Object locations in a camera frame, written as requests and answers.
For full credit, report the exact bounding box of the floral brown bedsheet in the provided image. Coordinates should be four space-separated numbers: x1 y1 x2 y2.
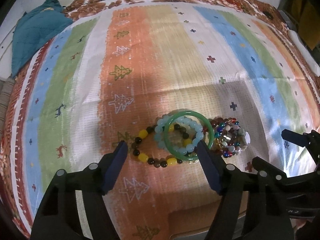
1 0 319 239

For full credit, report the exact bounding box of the striped colourful mat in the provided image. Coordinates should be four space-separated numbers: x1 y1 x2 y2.
3 3 319 236

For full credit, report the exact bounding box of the multicolour glass bead bracelet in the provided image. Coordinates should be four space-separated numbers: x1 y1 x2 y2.
212 117 249 158

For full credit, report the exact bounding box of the yellow and black bead bracelet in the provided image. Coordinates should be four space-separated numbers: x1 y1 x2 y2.
131 123 197 169

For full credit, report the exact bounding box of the green jade bangle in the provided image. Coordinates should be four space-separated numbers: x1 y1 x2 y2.
163 110 215 161

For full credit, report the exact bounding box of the teal quilted pillow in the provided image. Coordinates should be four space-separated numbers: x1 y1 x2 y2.
11 0 73 77

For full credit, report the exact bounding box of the white stone charm bracelet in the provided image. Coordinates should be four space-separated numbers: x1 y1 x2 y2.
220 127 252 153

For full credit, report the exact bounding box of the light blue bead bracelet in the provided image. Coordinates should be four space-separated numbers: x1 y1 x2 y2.
153 114 205 158

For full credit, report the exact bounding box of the grey striped cushion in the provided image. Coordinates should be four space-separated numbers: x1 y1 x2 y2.
0 78 15 136

